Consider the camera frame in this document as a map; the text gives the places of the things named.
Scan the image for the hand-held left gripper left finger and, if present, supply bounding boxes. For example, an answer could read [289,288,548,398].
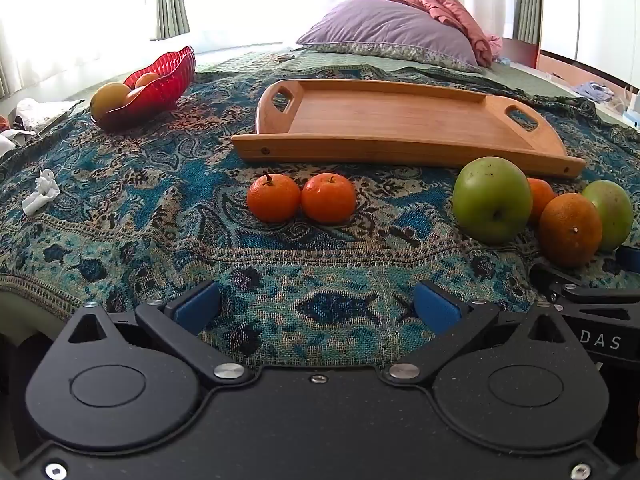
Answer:
[65,280,252,387]

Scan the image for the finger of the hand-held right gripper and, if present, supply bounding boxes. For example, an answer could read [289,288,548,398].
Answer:
[529,244,640,307]

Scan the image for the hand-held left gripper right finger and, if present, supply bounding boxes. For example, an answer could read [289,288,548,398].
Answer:
[380,280,574,387]

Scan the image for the large dull orange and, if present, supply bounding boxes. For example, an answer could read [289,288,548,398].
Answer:
[538,193,604,268]

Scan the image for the green apple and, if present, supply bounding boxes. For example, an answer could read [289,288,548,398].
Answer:
[453,156,534,246]
[581,180,635,253]

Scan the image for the small tangerine with stem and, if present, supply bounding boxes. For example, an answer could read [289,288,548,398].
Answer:
[247,172,302,223]

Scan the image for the wooden serving tray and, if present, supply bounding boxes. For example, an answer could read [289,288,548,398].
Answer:
[231,79,586,178]

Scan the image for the blue paisley blanket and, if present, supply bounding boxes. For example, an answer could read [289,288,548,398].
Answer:
[0,62,640,371]

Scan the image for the crumpled white tissue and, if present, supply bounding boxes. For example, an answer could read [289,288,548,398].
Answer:
[21,169,62,215]

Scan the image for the light blue cloth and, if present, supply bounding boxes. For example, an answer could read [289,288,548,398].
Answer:
[575,80,617,105]

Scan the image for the green quilted bedspread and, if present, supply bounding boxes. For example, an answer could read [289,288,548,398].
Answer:
[192,42,606,103]

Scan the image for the yellow lemon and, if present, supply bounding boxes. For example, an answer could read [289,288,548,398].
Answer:
[90,82,133,121]

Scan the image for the red ribbed glass bowl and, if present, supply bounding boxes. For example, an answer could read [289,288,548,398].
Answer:
[92,45,197,131]

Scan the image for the printed paper sheets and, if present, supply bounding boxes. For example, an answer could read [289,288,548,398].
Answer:
[10,97,86,137]

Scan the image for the white wardrobe door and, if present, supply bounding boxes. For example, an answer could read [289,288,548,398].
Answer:
[540,0,640,83]

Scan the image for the purple pillow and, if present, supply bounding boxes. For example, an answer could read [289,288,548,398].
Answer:
[296,0,483,73]

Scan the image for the green curtain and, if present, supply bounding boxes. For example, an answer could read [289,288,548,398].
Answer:
[512,0,544,46]
[149,0,192,41]

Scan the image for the pink comforter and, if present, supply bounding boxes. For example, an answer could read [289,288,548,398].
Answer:
[352,0,503,68]

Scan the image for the white sheer curtain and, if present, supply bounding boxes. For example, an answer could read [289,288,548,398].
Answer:
[0,0,516,101]

